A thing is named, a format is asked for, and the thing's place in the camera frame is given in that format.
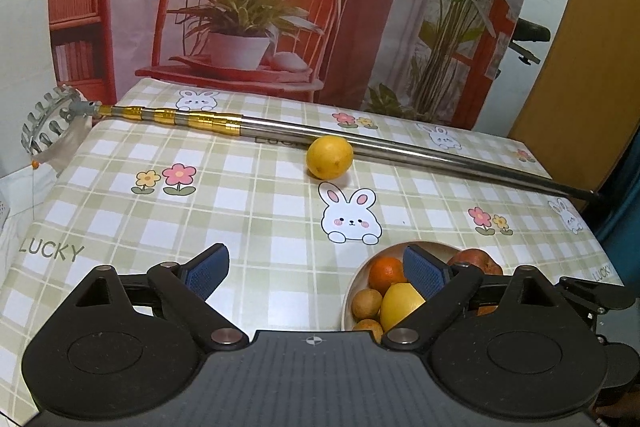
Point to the checked bunny print tablecloth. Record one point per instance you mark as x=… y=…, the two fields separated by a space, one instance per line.
x=200 y=207

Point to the red apple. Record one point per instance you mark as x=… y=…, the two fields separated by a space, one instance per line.
x=475 y=258

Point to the beige round plate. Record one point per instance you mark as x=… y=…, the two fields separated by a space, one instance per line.
x=362 y=264

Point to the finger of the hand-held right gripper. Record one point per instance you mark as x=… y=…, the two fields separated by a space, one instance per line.
x=595 y=294

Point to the telescopic metal fruit picker pole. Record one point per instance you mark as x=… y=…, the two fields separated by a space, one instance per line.
x=200 y=119

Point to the printed room scene wall poster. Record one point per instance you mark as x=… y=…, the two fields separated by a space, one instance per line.
x=300 y=7

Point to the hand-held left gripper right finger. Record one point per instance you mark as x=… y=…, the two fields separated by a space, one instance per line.
x=425 y=272

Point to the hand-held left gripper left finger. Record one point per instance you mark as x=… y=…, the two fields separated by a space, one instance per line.
x=207 y=271

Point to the black office chair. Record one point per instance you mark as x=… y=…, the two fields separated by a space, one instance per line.
x=530 y=32

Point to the yellow lemon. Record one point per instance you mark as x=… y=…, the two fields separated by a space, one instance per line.
x=400 y=307
x=329 y=158

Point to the teal curtain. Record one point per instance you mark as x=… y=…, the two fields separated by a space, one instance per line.
x=622 y=207

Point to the brown longan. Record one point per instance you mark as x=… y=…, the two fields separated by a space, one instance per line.
x=366 y=303

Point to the wooden door panel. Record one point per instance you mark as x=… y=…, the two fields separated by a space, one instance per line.
x=585 y=57

